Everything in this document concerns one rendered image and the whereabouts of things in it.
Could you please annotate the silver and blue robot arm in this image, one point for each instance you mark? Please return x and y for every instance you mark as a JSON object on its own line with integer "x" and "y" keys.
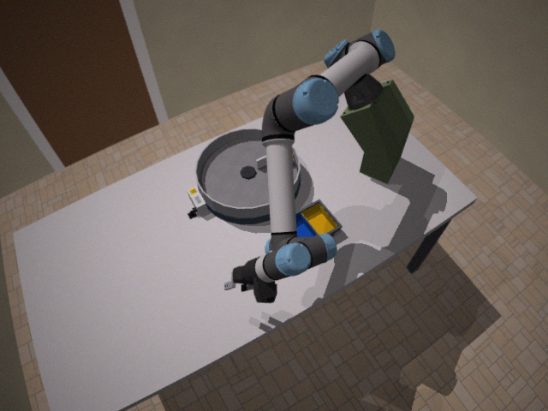
{"x": 313, "y": 102}

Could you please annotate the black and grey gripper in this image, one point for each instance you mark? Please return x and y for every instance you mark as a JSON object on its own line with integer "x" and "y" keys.
{"x": 264, "y": 292}

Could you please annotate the blue and yellow divided bin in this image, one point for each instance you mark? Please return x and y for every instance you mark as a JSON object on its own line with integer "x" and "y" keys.
{"x": 321, "y": 221}

